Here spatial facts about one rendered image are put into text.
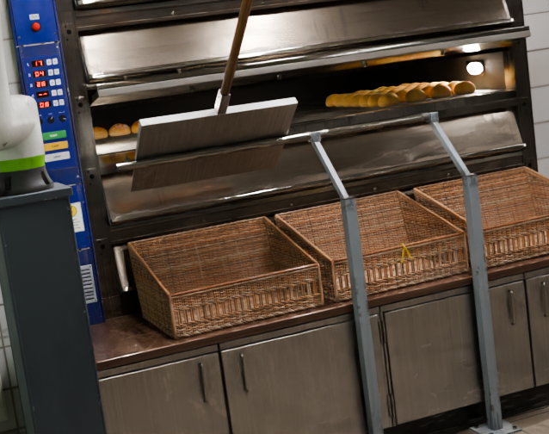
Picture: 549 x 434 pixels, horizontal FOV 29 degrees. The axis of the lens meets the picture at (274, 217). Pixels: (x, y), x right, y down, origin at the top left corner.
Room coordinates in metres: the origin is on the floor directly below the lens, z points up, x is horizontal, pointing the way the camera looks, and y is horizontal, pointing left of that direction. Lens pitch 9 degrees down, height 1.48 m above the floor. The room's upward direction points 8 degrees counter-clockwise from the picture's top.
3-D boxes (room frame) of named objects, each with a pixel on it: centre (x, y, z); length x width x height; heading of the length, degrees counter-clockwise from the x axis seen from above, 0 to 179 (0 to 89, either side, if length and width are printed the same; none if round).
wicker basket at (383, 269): (3.99, -0.34, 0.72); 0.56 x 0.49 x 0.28; 112
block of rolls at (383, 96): (4.85, -0.62, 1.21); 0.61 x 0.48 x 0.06; 21
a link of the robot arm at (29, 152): (2.79, 0.64, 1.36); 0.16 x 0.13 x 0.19; 171
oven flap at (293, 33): (4.23, -0.23, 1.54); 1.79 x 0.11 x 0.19; 111
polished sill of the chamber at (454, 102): (4.25, -0.23, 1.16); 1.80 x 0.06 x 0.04; 111
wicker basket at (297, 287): (3.78, 0.21, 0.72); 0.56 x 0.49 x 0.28; 111
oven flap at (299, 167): (4.23, -0.23, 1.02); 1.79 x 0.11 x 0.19; 111
